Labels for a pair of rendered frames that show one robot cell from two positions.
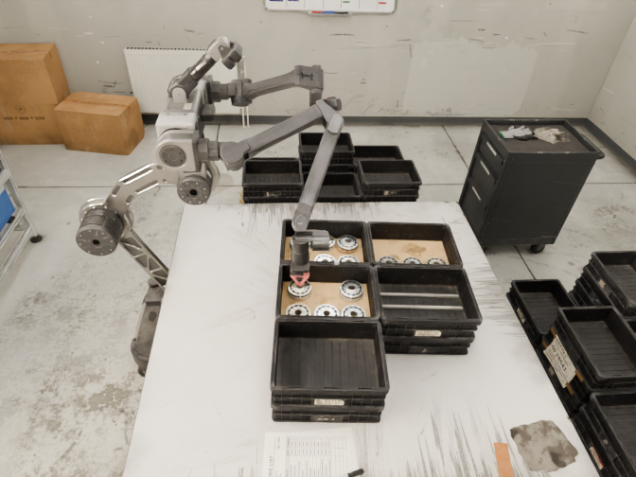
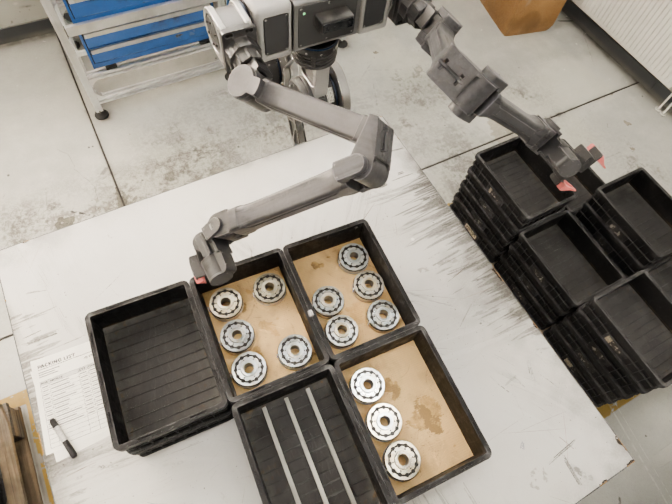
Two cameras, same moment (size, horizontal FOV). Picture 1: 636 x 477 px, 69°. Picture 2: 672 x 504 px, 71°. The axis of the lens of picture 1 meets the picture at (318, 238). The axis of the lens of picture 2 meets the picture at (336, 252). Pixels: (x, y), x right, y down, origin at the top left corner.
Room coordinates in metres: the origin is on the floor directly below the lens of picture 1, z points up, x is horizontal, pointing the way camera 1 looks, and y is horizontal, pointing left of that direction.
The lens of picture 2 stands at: (1.22, -0.53, 2.26)
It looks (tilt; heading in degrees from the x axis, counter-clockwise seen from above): 62 degrees down; 60
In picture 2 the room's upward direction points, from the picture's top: 10 degrees clockwise
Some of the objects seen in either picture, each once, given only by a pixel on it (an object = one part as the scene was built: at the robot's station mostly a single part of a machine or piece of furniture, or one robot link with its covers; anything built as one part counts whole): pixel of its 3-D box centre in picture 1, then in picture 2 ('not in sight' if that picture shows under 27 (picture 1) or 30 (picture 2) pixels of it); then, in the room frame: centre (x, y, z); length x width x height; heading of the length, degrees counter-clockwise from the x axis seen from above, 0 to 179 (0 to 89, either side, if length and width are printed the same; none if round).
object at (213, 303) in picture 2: (298, 313); (225, 302); (1.20, 0.06, 0.86); 0.10 x 0.10 x 0.01
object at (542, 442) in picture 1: (544, 444); not in sight; (0.80, -0.85, 0.71); 0.22 x 0.19 x 0.01; 97
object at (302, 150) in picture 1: (324, 167); (620, 234); (3.08, -0.02, 0.37); 0.40 x 0.30 x 0.45; 97
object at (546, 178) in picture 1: (517, 191); not in sight; (2.79, -1.41, 0.45); 0.60 x 0.45 x 0.90; 97
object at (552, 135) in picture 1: (552, 133); not in sight; (2.86, -1.52, 0.88); 0.29 x 0.22 x 0.03; 97
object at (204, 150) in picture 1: (206, 150); (245, 57); (1.41, 0.41, 1.45); 0.09 x 0.08 x 0.12; 7
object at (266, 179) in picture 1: (273, 199); (506, 201); (2.63, 0.33, 0.37); 0.40 x 0.30 x 0.45; 97
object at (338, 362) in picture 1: (327, 362); (159, 364); (0.97, -0.06, 0.87); 0.40 x 0.30 x 0.11; 93
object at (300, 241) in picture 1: (302, 243); (207, 248); (1.20, 0.05, 1.23); 0.07 x 0.06 x 0.07; 97
